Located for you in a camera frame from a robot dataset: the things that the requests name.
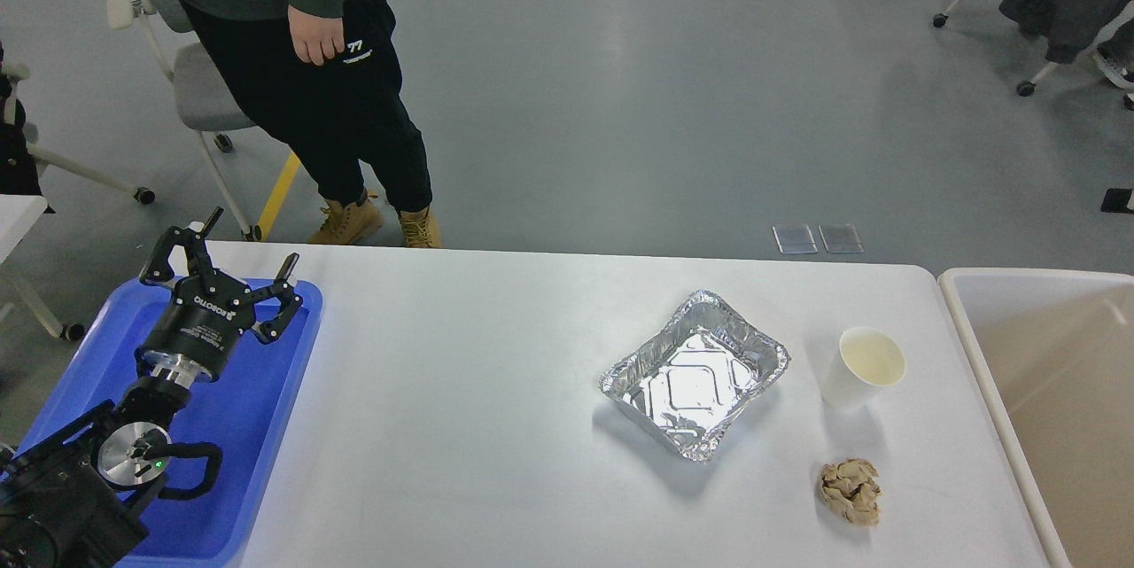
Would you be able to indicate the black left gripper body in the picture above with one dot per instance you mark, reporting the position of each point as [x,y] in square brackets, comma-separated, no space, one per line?
[199,330]

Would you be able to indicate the white paper cup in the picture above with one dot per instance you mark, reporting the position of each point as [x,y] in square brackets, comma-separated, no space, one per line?
[868,362]

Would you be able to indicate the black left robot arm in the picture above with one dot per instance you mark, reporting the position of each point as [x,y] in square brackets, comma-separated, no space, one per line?
[158,440]

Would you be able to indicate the person's hand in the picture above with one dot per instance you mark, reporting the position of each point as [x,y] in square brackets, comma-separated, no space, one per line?
[316,40]

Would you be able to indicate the blue plastic tray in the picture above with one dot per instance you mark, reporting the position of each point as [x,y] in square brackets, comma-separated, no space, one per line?
[245,413]

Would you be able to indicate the grey office chair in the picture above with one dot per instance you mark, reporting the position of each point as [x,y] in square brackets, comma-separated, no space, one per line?
[203,101]

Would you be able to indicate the white side table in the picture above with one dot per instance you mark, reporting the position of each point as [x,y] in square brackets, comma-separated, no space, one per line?
[19,213]

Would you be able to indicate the person in dark clothes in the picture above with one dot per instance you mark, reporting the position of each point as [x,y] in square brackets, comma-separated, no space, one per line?
[336,117]

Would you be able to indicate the white chair at left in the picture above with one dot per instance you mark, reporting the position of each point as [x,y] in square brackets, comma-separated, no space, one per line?
[23,160]

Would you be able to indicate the aluminium foil tray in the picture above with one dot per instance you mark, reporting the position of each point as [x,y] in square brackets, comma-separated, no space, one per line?
[690,382]

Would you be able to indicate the left floor plate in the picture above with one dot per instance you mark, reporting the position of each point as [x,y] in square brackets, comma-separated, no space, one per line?
[795,238]

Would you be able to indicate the floor plate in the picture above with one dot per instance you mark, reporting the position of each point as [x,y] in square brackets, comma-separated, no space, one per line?
[795,238]
[841,238]

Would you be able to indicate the right floor plate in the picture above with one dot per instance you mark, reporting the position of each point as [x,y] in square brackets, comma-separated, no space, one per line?
[841,238]

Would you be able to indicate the crumpled brown paper ball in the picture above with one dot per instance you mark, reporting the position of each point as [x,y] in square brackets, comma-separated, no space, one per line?
[850,490]

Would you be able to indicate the beige plastic bin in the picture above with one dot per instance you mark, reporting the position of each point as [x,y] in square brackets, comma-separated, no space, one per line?
[1052,353]

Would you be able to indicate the white sneaker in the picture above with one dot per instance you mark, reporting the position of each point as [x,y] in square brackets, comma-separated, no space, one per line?
[1112,66]

